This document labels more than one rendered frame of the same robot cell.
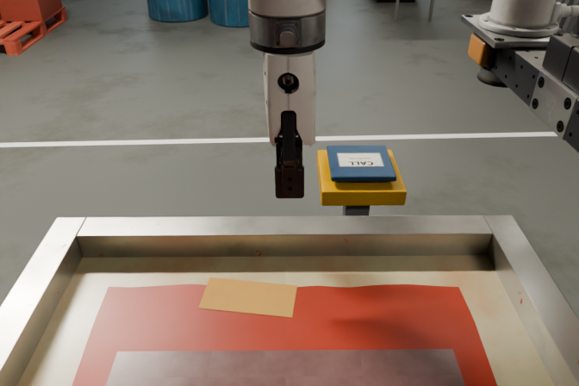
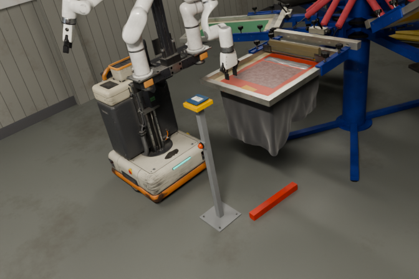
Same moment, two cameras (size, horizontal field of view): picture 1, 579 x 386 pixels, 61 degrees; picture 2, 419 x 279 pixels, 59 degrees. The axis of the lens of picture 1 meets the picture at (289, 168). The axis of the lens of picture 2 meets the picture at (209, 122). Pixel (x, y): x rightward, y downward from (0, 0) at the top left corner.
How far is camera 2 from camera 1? 2.45 m
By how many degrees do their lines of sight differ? 100
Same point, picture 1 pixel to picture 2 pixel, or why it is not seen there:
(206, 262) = not seen: hidden behind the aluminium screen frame
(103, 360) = (275, 88)
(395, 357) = (240, 78)
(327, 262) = not seen: hidden behind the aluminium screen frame
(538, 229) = (38, 232)
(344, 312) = (239, 83)
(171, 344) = (265, 87)
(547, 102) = (175, 68)
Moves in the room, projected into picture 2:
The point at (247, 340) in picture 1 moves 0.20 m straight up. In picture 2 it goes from (255, 85) to (252, 54)
